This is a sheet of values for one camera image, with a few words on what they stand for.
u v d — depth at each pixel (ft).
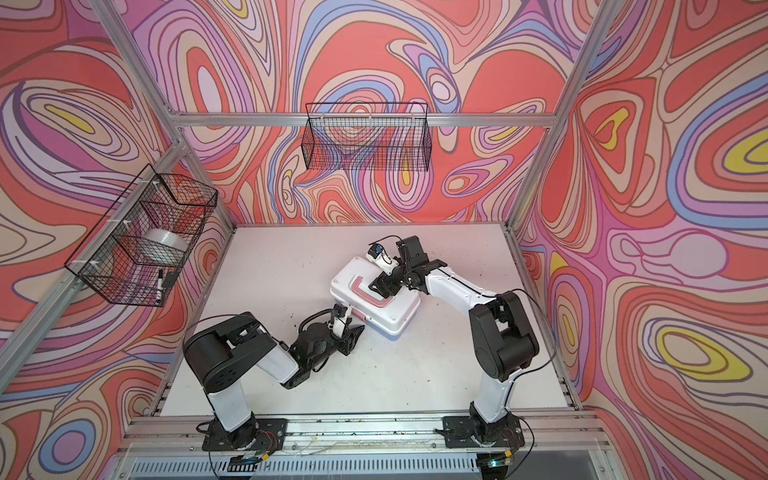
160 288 2.36
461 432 2.41
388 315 2.68
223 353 1.60
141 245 2.29
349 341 2.94
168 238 2.41
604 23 2.31
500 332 1.60
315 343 2.30
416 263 2.33
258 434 2.37
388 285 2.63
